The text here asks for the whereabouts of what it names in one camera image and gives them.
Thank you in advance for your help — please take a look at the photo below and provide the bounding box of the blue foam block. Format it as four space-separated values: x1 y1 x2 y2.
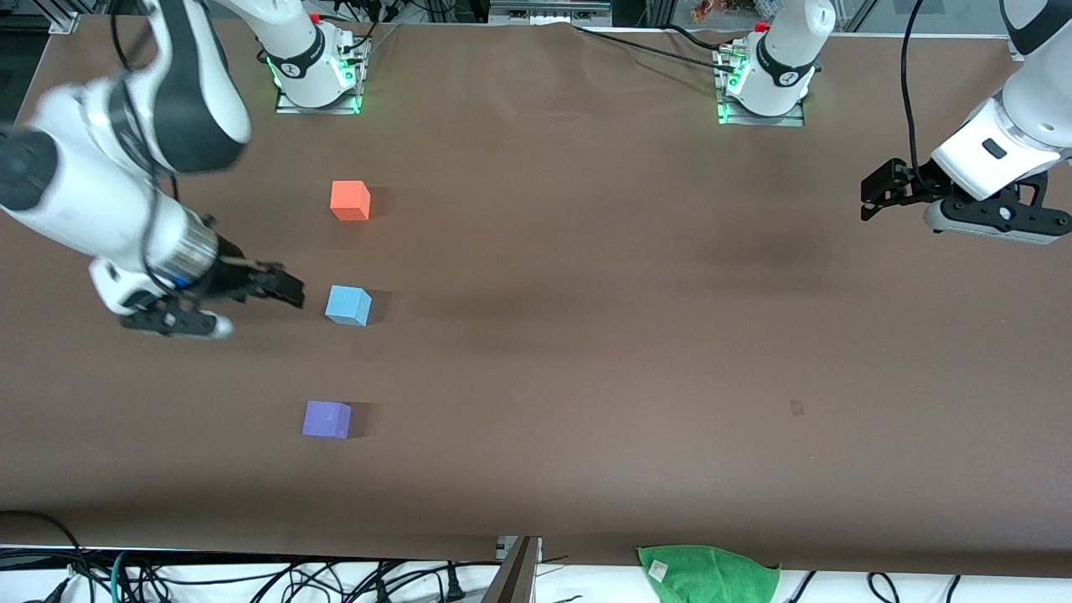
325 285 373 327

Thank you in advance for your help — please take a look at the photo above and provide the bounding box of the orange foam block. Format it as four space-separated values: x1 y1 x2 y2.
330 180 372 222

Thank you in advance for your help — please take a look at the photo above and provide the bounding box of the purple foam block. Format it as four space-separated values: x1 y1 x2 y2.
302 400 353 440

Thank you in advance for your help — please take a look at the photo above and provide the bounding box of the aluminium profile bar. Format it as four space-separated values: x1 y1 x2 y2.
482 536 544 603

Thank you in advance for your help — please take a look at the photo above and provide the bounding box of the grey device box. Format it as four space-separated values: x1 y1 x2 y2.
488 0 614 24

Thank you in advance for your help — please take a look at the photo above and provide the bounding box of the green cloth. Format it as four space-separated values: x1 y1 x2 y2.
636 544 781 603

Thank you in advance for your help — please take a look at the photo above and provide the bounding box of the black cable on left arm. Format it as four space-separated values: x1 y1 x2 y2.
899 0 932 192

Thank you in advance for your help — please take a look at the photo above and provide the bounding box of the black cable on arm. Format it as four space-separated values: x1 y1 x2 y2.
899 0 932 192
109 0 182 202

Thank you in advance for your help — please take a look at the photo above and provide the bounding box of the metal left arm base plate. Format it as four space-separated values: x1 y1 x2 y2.
714 46 807 127

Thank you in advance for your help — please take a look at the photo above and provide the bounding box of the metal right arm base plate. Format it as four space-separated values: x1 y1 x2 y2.
275 38 371 116

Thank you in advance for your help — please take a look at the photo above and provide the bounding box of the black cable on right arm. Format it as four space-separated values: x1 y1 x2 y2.
109 0 182 202

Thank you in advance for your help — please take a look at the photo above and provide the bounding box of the black cable across table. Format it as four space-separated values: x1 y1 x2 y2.
574 23 740 73

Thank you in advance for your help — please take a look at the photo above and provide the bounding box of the aluminium frame corner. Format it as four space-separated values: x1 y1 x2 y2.
49 0 114 34

